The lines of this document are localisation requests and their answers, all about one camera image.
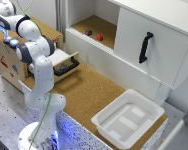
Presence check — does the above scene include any white cabinet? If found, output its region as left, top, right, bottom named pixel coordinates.
left=64, top=0, right=188, bottom=108

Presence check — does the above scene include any wooden drawer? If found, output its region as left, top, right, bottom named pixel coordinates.
left=48, top=49, right=81, bottom=84

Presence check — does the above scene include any pink block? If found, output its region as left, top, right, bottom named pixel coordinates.
left=96, top=33, right=105, bottom=42

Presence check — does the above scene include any purple block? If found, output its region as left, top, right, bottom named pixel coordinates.
left=85, top=29, right=93, bottom=37

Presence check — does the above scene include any white plastic box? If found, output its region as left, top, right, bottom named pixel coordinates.
left=90, top=88, right=166, bottom=150

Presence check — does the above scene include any white sliding door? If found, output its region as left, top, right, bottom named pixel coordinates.
left=113, top=6, right=188, bottom=91

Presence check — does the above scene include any blue button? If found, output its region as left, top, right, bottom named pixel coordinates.
left=10, top=38, right=20, bottom=47

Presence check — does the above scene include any wooden drawer box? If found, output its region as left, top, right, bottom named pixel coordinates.
left=0, top=16, right=65, bottom=93

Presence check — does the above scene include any red button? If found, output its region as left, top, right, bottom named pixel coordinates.
left=3, top=36, right=13, bottom=45

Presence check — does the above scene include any black drawer handle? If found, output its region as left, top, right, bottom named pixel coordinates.
left=53, top=56, right=81, bottom=77

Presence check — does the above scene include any black door handle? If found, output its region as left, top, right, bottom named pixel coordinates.
left=138, top=31, right=155, bottom=65

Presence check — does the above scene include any green cable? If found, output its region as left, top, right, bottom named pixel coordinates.
left=17, top=0, right=56, bottom=150

